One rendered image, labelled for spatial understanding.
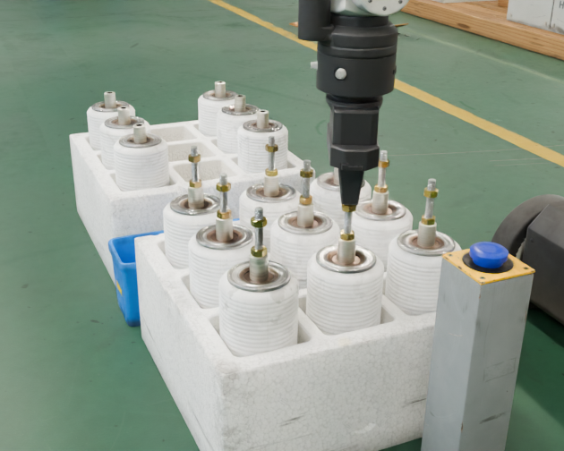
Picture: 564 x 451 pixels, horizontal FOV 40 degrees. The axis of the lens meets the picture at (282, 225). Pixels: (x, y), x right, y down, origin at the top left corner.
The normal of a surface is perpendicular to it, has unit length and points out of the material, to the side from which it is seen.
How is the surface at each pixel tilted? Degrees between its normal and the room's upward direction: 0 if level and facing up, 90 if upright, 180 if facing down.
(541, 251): 90
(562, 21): 90
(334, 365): 90
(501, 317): 90
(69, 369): 0
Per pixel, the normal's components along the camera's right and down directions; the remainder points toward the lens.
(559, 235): -0.65, -0.53
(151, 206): 0.41, 0.38
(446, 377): -0.91, 0.16
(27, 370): 0.01, -0.91
